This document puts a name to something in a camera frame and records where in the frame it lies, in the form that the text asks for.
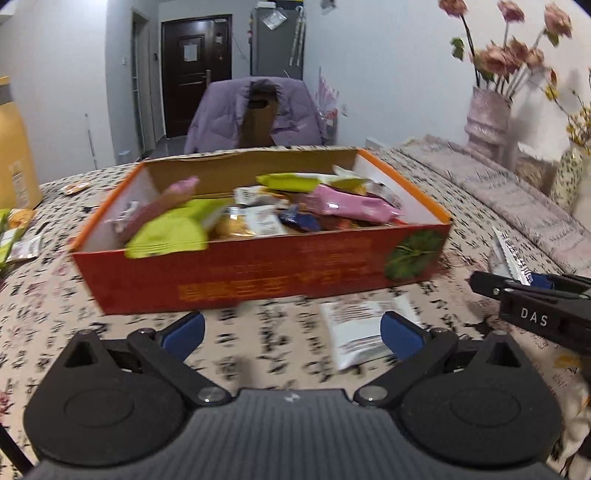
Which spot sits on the small peanut packet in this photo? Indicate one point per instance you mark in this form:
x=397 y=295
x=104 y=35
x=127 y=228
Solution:
x=75 y=188

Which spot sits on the pink snack packet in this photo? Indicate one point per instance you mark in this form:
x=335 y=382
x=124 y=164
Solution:
x=327 y=201

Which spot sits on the glass jar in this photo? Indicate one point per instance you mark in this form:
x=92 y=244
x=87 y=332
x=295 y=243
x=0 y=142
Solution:
x=535 y=168

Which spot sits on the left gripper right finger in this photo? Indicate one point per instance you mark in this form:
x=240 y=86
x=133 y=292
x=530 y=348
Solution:
x=421 y=354

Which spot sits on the pink textured vase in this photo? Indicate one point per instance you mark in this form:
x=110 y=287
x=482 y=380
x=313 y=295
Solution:
x=488 y=122

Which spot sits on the rice cracker snack packet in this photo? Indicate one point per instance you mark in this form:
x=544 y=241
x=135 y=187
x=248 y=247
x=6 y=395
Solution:
x=248 y=222

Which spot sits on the yellow thermos bottle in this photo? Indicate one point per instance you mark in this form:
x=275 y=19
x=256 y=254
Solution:
x=19 y=187

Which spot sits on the purple jacket on chair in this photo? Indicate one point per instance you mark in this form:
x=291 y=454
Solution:
x=216 y=123

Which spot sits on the white snack packet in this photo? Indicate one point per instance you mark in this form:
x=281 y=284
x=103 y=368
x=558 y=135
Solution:
x=355 y=328
x=505 y=261

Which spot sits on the green snack bar packet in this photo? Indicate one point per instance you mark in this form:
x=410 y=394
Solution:
x=184 y=228

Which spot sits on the dried pink roses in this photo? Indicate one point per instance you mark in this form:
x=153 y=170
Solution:
x=505 y=67

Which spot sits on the red cardboard box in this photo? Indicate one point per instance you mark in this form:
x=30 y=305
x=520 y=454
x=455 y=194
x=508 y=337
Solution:
x=231 y=271

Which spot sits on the yellow flower branches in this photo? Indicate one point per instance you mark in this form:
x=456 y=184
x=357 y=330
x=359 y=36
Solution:
x=575 y=109

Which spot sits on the patterned table cloth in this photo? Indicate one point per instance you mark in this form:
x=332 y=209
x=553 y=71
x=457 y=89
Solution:
x=283 y=343

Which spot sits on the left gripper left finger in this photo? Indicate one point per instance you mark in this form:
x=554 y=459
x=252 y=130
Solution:
x=162 y=354

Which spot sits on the floral small vase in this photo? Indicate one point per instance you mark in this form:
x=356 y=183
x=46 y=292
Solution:
x=572 y=168

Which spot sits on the grey refrigerator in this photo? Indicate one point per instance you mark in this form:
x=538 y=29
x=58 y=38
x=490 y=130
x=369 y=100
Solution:
x=277 y=33

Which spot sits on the white flat snack packet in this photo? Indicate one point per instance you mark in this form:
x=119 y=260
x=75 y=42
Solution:
x=355 y=328

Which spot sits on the wooden chair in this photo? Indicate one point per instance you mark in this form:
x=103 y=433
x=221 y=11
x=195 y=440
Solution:
x=259 y=118

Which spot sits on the dark entrance door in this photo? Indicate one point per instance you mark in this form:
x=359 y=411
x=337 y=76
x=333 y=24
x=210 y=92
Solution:
x=194 y=53

